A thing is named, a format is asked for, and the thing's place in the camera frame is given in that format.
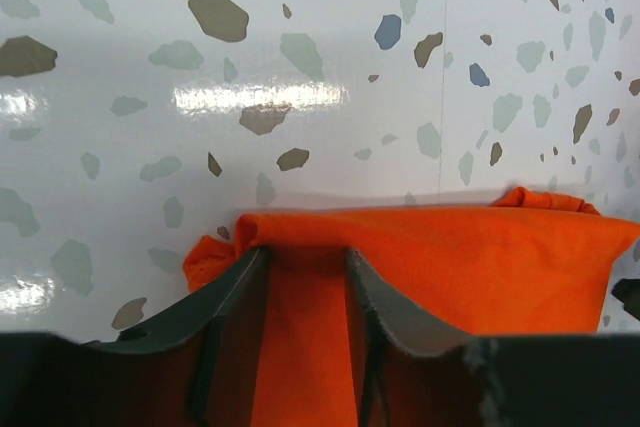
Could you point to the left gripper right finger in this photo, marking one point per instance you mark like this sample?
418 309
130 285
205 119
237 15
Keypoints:
410 368

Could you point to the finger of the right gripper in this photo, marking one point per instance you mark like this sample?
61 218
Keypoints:
627 291

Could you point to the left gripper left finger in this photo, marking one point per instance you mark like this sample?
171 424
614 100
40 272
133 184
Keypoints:
193 364

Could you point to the orange t-shirt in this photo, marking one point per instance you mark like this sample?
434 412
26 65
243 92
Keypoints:
530 263

